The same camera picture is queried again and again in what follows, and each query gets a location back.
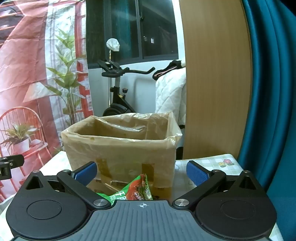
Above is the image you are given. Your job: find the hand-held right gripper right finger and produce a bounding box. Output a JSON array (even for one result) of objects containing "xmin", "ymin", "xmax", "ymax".
[{"xmin": 172, "ymin": 160, "xmax": 266, "ymax": 208}]

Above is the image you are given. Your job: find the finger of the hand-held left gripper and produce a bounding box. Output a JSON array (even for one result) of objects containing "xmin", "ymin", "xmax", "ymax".
[{"xmin": 0, "ymin": 155, "xmax": 25, "ymax": 168}]

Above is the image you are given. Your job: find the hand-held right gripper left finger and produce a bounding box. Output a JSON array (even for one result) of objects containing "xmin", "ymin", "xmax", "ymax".
[{"xmin": 17, "ymin": 161, "xmax": 111, "ymax": 208}]

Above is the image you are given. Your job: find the brown cardboard box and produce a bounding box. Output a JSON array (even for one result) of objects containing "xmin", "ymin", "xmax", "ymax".
[{"xmin": 60, "ymin": 112, "xmax": 183, "ymax": 200}]

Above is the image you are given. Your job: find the green snack packet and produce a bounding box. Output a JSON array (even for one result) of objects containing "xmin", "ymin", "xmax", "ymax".
[{"xmin": 95, "ymin": 174, "xmax": 153, "ymax": 206}]

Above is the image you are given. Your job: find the green checked tablecloth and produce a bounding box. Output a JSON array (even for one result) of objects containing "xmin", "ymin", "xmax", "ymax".
[{"xmin": 0, "ymin": 152, "xmax": 285, "ymax": 241}]

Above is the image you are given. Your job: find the black exercise bike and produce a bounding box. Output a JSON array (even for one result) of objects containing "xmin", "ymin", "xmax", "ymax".
[{"xmin": 97, "ymin": 60, "xmax": 156, "ymax": 117}]

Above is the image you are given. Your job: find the white quilted blanket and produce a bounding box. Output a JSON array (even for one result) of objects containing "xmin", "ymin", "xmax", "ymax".
[{"xmin": 154, "ymin": 66, "xmax": 187, "ymax": 128}]

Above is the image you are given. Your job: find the wooden panel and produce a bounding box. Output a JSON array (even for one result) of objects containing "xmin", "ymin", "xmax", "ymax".
[{"xmin": 179, "ymin": 0, "xmax": 253, "ymax": 161}]

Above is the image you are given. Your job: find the teal curtain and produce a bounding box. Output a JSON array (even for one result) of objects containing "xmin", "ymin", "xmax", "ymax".
[{"xmin": 237, "ymin": 0, "xmax": 296, "ymax": 241}]

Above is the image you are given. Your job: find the black garment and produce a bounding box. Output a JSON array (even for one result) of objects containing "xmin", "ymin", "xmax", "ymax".
[{"xmin": 152, "ymin": 60, "xmax": 186, "ymax": 80}]

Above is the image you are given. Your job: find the white crumpled cloth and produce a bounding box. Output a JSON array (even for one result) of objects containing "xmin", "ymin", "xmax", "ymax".
[{"xmin": 106, "ymin": 38, "xmax": 121, "ymax": 52}]

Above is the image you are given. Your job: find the dark glass window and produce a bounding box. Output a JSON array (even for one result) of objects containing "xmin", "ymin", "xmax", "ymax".
[{"xmin": 85, "ymin": 0, "xmax": 180, "ymax": 68}]

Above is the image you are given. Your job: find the red printed wall cloth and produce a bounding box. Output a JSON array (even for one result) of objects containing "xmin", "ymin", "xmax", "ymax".
[{"xmin": 0, "ymin": 0, "xmax": 94, "ymax": 205}]

